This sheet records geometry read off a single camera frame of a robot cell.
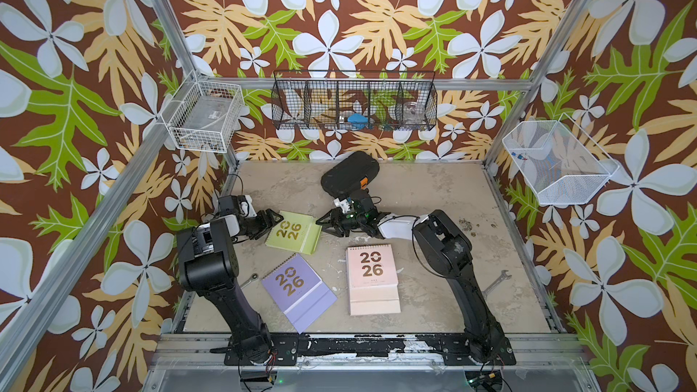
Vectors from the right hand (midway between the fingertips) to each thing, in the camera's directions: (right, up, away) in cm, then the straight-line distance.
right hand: (317, 225), depth 93 cm
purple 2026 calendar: (-5, -20, -9) cm, 22 cm away
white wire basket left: (-36, +36, -7) cm, 52 cm away
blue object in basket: (+14, +37, +1) cm, 40 cm away
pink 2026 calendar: (+18, -16, -11) cm, 26 cm away
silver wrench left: (-20, -17, -5) cm, 27 cm away
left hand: (-15, +1, +6) cm, 16 cm away
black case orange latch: (+12, +18, +15) cm, 26 cm away
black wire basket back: (+13, +45, +5) cm, 47 cm away
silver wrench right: (+61, -17, -5) cm, 64 cm away
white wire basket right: (+76, +20, -11) cm, 80 cm away
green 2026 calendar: (-8, -3, +5) cm, 10 cm away
